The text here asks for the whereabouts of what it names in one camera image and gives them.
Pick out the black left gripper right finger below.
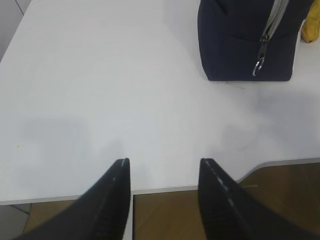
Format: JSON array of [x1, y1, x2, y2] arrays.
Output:
[[198, 158, 320, 240]]

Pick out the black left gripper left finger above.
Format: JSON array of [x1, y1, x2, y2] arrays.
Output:
[[18, 158, 131, 240]]

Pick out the navy blue lunch bag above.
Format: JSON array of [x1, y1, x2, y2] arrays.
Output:
[[197, 0, 312, 82]]

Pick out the yellow pear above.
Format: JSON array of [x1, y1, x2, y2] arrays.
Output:
[[301, 0, 320, 44]]

